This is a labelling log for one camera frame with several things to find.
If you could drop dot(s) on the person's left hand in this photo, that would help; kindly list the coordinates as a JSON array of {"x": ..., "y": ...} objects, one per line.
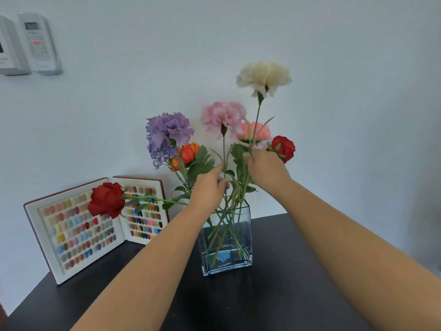
[{"x": 205, "y": 194}]

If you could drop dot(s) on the person's right hand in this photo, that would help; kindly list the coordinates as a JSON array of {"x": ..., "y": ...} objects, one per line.
[{"x": 267, "y": 170}]

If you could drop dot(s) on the person's right thumb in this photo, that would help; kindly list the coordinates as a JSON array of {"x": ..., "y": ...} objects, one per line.
[{"x": 247, "y": 160}]

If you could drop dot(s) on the person's left thumb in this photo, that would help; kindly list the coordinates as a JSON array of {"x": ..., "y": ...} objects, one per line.
[{"x": 224, "y": 183}]

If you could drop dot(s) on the cream artificial carnation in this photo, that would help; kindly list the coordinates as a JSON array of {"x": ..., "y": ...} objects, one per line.
[{"x": 263, "y": 76}]

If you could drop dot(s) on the large red artificial rose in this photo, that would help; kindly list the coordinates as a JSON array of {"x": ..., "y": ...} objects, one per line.
[{"x": 106, "y": 200}]

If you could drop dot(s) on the person's right forearm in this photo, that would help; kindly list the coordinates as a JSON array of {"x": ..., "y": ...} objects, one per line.
[{"x": 351, "y": 255}]

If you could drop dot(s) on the person's left forearm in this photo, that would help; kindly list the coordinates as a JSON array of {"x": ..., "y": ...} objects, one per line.
[{"x": 148, "y": 272}]

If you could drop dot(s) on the green artificial leaf cluster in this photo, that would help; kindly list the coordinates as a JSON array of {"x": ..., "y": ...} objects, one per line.
[{"x": 201, "y": 165}]

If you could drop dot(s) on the salmon artificial carnation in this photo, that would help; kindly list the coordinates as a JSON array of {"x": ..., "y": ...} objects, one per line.
[{"x": 259, "y": 132}]

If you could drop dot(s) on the small red artificial rose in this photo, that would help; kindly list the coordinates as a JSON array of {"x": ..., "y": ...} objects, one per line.
[{"x": 285, "y": 148}]

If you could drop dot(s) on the orange artificial flower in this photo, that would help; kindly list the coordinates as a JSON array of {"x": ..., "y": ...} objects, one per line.
[{"x": 187, "y": 154}]

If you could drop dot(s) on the pink artificial carnation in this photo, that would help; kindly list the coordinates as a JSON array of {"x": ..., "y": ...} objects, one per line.
[{"x": 223, "y": 117}]

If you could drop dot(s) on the square clear glass vase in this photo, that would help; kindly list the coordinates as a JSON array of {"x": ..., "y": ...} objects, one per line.
[{"x": 225, "y": 251}]

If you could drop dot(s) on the lavender artificial flower sprig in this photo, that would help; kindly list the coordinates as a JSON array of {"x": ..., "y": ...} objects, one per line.
[{"x": 159, "y": 155}]

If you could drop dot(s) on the purple artificial carnation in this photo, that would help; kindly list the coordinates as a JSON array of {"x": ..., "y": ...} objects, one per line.
[{"x": 169, "y": 129}]

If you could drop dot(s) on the nail colour sample book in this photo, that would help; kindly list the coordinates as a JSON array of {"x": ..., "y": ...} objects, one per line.
[{"x": 74, "y": 234}]

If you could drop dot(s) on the white air conditioner remote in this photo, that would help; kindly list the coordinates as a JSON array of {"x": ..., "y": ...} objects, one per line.
[{"x": 38, "y": 43}]

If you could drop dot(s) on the white wall controller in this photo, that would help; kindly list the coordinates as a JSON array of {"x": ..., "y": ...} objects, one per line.
[{"x": 10, "y": 48}]

